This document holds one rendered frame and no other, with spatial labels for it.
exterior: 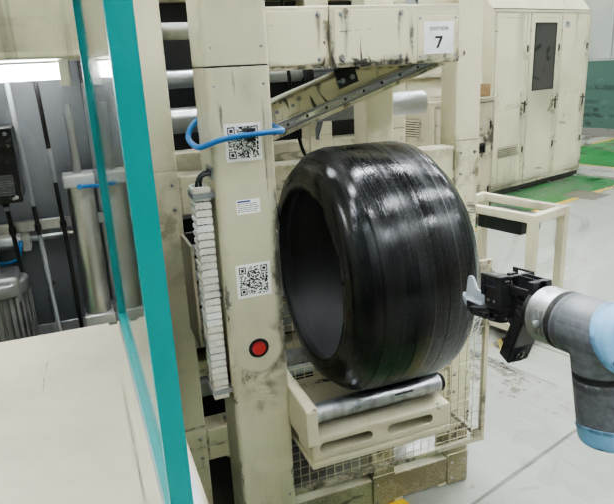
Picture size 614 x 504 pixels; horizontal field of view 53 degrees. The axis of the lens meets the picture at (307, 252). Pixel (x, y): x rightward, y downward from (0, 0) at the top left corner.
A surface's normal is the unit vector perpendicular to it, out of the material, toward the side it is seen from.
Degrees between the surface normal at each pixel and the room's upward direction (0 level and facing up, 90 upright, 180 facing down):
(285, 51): 90
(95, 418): 0
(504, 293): 83
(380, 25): 90
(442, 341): 110
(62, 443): 0
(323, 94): 90
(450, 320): 99
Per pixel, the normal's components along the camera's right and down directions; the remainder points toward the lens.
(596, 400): -0.66, 0.28
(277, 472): 0.37, 0.26
